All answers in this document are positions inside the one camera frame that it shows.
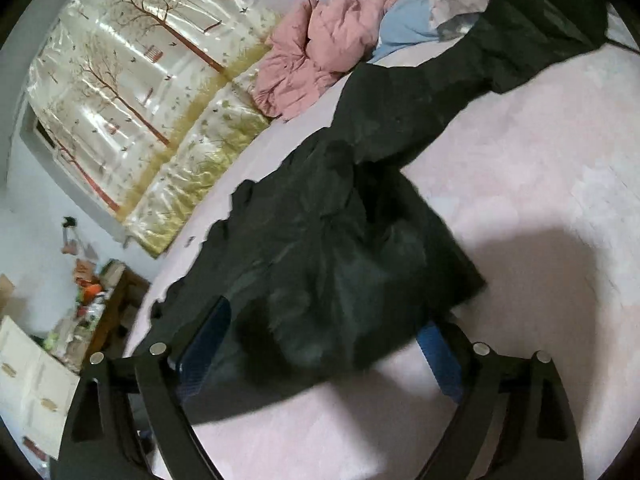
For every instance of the cluttered wooden side table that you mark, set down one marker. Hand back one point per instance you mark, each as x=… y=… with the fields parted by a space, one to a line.
x=85 y=305

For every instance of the bed with pink sheet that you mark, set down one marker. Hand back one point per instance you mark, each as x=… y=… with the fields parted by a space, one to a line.
x=525 y=160

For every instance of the tree-pattern satin pillow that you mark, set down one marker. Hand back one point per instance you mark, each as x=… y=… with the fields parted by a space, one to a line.
x=125 y=85

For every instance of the wooden desk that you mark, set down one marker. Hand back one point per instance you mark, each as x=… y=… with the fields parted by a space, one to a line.
x=122 y=305

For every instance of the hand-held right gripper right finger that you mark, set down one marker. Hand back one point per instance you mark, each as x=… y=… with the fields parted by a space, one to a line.
x=442 y=362

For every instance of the pink puffer jacket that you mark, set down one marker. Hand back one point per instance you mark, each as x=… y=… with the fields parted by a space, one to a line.
x=320 y=45

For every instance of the white drawer cabinet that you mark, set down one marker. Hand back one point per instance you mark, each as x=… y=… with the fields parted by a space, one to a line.
x=30 y=385

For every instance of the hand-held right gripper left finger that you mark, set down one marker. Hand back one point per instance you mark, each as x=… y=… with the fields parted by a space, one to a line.
x=202 y=355

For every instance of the light blue garment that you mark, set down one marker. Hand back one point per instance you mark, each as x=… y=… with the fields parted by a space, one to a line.
x=407 y=20

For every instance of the black puffer jacket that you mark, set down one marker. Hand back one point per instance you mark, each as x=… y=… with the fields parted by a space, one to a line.
x=325 y=260

